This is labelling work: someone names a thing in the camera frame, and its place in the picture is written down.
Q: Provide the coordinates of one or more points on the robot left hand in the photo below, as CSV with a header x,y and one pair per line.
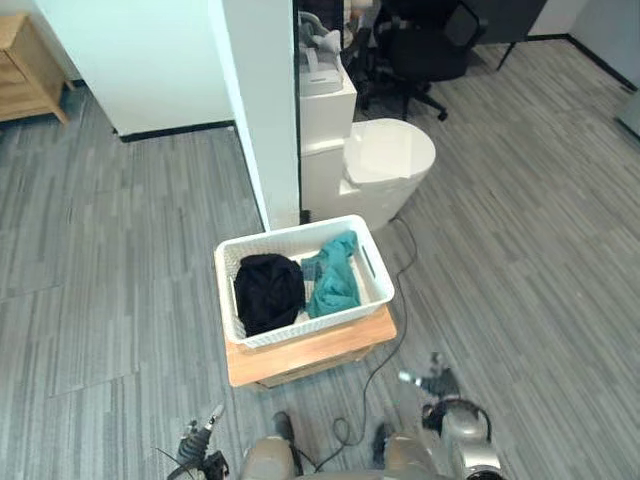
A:
x,y
204,431

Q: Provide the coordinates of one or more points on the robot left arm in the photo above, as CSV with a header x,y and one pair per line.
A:
x,y
200,466

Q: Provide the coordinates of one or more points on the wooden side cabinet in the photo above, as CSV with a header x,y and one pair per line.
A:
x,y
27,70

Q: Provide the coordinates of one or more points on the white plastic laundry basket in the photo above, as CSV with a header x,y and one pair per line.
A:
x,y
300,327

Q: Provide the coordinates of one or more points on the white toilet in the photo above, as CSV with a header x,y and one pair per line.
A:
x,y
370,165

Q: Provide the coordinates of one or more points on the robot silver legs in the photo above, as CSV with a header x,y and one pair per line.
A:
x,y
340,452

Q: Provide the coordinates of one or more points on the black office chair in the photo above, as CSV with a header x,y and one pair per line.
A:
x,y
425,45

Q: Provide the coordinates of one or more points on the black garment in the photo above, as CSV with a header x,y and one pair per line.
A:
x,y
269,292

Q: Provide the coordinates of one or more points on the dark desk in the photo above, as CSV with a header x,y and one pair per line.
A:
x,y
505,20

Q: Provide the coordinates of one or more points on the small wooden stool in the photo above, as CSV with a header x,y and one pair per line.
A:
x,y
320,350

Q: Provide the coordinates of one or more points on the grey white headset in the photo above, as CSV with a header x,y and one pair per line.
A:
x,y
320,55

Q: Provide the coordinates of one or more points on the teal garment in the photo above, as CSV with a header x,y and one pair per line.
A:
x,y
334,285

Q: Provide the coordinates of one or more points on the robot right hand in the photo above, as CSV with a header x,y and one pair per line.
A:
x,y
434,378

